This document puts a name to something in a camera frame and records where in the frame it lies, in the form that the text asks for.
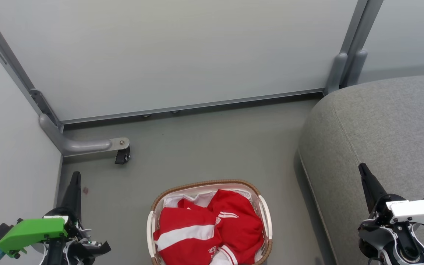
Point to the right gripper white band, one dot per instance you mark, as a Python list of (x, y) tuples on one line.
[(414, 211)]

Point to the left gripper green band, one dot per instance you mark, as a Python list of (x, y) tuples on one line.
[(31, 232)]

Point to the red and white jersey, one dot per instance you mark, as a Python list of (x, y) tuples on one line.
[(197, 232)]

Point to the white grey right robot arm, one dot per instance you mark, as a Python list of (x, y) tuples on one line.
[(388, 250)]

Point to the grey fabric sofa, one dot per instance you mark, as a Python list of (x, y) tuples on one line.
[(381, 140)]

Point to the black caster wheel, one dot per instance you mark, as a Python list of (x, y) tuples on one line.
[(122, 156)]

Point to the white laundry basket brown rim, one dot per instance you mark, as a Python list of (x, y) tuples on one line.
[(265, 217)]

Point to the white garment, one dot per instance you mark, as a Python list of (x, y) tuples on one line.
[(201, 199)]

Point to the grey partition foot with bracket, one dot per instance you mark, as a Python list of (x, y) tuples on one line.
[(79, 145)]

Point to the grey double partition post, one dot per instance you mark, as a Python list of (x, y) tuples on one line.
[(352, 48)]

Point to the grey slanted partition post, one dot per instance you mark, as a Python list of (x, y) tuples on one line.
[(9, 60)]

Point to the grey partition bottom rail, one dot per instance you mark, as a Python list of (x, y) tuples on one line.
[(197, 105)]

